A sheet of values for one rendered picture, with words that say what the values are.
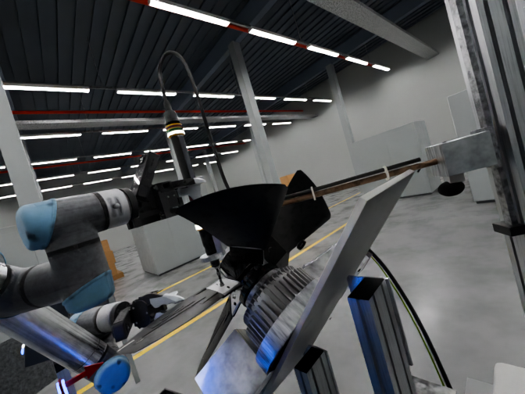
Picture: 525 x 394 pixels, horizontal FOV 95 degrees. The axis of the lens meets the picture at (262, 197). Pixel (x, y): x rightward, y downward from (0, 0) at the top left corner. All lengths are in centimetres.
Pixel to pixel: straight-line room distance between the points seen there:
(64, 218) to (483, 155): 78
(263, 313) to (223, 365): 18
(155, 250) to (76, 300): 627
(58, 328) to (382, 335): 70
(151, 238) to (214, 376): 611
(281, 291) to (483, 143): 52
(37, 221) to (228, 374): 51
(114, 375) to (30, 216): 45
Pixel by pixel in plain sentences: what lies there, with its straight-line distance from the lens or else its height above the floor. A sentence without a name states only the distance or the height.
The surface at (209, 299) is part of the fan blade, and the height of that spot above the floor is 119.
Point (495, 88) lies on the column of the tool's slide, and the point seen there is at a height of 147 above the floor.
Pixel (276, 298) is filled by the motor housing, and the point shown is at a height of 115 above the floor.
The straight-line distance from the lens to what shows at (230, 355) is 72.
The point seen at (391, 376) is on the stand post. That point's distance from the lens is 64.
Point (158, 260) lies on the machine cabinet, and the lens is 681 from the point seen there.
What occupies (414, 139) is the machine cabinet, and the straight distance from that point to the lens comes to 754.
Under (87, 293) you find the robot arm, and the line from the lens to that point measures 51.
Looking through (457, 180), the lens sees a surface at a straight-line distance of 67.
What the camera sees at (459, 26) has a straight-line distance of 73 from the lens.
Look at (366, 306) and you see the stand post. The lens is 55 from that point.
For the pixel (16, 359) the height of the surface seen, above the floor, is 81.
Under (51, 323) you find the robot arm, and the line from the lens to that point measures 76.
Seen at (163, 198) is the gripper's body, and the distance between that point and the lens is 57.
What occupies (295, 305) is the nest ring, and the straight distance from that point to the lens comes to 57.
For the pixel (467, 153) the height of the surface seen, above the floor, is 136.
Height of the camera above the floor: 141
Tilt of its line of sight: 2 degrees down
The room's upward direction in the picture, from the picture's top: 16 degrees counter-clockwise
